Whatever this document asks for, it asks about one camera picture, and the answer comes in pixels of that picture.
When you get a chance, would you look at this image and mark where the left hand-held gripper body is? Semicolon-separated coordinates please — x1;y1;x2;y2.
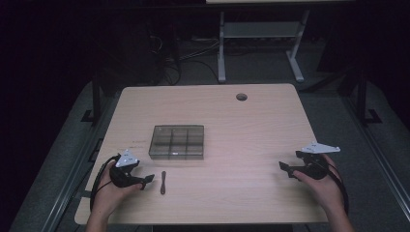
109;148;147;189

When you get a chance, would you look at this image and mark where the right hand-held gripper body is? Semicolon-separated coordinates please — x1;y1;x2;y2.
295;141;341;182

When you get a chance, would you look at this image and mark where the clear plastic compartment box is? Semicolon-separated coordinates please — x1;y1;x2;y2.
148;125;205;161

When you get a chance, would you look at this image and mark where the person's right hand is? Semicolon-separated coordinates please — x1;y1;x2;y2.
291;153;344;215

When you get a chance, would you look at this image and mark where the person's left hand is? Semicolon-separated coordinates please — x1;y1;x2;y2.
91;159;145;220

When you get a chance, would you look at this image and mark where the grey tape strip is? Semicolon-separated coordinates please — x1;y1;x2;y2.
74;189;95;199

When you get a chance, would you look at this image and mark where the black metal stand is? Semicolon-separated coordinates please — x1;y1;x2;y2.
354;68;384;126
80;71;103;124

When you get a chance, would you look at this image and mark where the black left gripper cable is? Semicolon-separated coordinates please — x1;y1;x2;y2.
89;154;122;213

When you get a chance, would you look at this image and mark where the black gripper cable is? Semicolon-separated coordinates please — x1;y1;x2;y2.
317;159;350;217
89;154;122;213

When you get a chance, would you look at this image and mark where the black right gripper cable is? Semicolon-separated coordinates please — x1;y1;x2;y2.
317;159;350;217

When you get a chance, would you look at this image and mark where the grey metal floor rail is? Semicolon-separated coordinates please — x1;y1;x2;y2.
41;93;121;232
341;95;410;215

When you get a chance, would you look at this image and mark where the bundle of floor cables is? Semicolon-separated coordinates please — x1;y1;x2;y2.
146;32;220;87

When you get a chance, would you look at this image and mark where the white desk with metal frame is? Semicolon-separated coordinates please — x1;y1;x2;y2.
206;0;356;84

